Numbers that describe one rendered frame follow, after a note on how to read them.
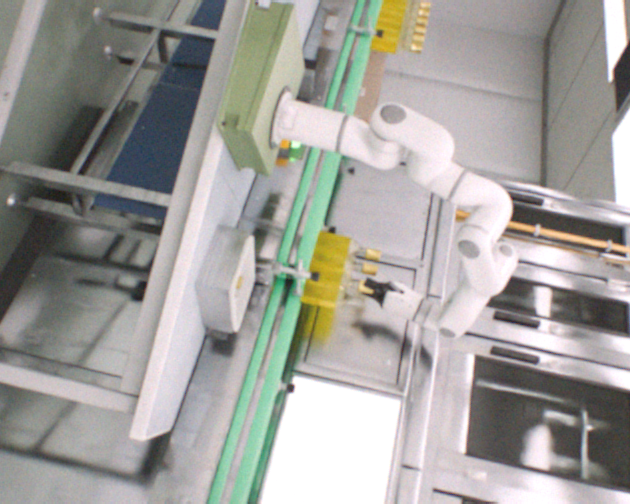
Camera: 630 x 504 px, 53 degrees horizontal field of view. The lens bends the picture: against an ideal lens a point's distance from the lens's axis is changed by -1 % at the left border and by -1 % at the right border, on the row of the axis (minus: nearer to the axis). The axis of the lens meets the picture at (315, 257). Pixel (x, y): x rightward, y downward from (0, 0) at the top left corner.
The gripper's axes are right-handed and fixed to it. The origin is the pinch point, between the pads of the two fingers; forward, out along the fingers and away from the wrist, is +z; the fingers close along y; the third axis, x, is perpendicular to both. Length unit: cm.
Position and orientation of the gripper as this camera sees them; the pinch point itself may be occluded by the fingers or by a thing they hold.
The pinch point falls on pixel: (370, 288)
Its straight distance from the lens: 188.3
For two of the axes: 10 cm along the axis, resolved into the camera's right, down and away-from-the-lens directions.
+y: 0.7, -5.7, -8.2
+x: -4.5, 7.2, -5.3
